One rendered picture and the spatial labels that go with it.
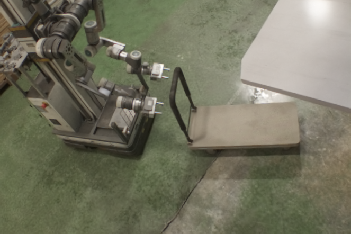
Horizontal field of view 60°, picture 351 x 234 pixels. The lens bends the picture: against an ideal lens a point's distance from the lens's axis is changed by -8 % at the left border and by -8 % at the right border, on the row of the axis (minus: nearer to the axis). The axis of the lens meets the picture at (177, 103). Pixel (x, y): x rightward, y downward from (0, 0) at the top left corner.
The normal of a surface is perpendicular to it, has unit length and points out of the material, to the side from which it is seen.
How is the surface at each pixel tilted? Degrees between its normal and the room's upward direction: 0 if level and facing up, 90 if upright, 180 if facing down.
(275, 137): 0
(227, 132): 0
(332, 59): 11
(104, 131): 0
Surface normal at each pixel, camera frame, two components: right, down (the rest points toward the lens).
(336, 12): -0.42, -0.61
